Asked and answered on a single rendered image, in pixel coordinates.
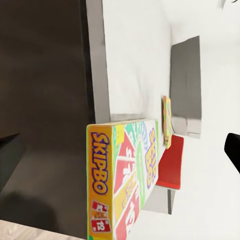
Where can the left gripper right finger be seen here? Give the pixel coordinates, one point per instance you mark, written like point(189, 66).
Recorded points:
point(232, 149)

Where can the desk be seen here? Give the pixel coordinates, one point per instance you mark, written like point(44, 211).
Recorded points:
point(66, 64)

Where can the swivel chair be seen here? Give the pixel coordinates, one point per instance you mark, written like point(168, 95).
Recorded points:
point(170, 165)

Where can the jigsaw puzzle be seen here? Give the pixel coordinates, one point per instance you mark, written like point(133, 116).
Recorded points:
point(167, 121)

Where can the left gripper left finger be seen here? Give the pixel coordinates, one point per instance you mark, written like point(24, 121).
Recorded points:
point(12, 149)

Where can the board game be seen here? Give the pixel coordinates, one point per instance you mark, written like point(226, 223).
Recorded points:
point(122, 167)

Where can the toy box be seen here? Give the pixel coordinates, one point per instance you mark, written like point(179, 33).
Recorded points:
point(186, 88)

